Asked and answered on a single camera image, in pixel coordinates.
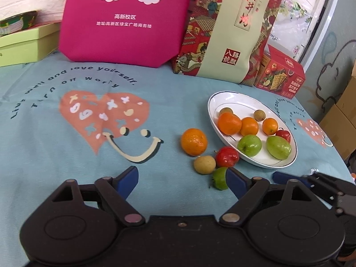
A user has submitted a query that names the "magenta fabric bag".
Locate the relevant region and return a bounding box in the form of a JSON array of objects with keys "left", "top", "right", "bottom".
[{"left": 59, "top": 0, "right": 190, "bottom": 68}]

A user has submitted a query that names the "small green round fruit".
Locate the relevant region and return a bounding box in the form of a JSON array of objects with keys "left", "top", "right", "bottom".
[{"left": 211, "top": 167, "right": 229, "bottom": 190}]

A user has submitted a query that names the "light green cardboard box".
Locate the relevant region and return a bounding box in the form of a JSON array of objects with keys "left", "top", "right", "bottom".
[{"left": 1, "top": 22, "right": 60, "bottom": 67}]

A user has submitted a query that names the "small orange tangerine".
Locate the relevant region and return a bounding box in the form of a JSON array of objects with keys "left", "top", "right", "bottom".
[{"left": 262, "top": 117, "right": 279, "bottom": 136}]

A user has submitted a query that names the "light blue printed tablecloth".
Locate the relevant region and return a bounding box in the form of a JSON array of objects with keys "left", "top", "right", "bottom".
[{"left": 1, "top": 53, "right": 352, "bottom": 266}]

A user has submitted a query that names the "white round plate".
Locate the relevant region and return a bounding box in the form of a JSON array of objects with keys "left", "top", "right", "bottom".
[{"left": 208, "top": 91, "right": 297, "bottom": 169}]

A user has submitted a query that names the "red green paper gift bag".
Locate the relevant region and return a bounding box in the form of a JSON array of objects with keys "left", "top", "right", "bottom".
[{"left": 173, "top": 0, "right": 282, "bottom": 85}]

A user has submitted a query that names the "red apple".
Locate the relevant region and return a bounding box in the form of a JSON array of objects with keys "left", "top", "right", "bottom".
[
  {"left": 215, "top": 146, "right": 240, "bottom": 168},
  {"left": 275, "top": 129, "right": 291, "bottom": 143}
]

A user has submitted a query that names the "tan longan fruit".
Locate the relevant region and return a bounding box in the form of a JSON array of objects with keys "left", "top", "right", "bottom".
[
  {"left": 219, "top": 107, "right": 234, "bottom": 116},
  {"left": 193, "top": 156, "right": 216, "bottom": 175},
  {"left": 253, "top": 110, "right": 266, "bottom": 122}
]

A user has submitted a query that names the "brown cardboard box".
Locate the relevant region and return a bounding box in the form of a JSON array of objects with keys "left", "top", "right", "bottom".
[{"left": 320, "top": 65, "right": 355, "bottom": 160}]

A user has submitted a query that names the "red cracker box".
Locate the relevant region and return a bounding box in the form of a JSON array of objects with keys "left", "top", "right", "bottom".
[{"left": 254, "top": 45, "right": 305, "bottom": 99}]

